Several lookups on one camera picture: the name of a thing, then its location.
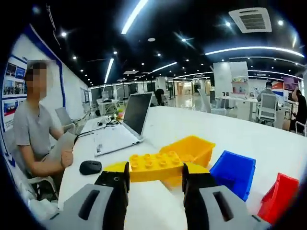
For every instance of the ceiling air conditioner vent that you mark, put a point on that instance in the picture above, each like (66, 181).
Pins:
(250, 20)

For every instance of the thin curved ceiling light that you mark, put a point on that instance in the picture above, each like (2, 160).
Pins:
(251, 49)

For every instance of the yellow plastic bin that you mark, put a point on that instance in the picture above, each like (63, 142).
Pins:
(196, 146)

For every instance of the yellow toy block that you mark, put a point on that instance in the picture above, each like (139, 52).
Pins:
(156, 167)

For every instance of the wall poster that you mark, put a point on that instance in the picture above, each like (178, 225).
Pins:
(14, 91)

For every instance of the silver laptop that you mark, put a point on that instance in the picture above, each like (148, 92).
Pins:
(136, 112)

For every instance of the black computer mouse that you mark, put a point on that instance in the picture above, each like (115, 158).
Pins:
(90, 167)

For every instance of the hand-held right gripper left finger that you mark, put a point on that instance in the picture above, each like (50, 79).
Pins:
(112, 191)

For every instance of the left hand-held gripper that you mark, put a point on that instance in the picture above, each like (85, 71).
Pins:
(67, 142)

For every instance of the blue plastic bin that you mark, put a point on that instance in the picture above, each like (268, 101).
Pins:
(235, 172)

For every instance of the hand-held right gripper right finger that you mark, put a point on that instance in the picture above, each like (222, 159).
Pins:
(204, 189)

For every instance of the red plastic bin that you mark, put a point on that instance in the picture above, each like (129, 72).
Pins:
(280, 198)

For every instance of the person's left hand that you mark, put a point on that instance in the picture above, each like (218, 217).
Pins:
(67, 158)

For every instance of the grey mesh office chair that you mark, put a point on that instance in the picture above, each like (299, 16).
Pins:
(268, 107)

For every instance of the person's grey shirt torso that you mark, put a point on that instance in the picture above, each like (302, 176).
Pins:
(33, 129)

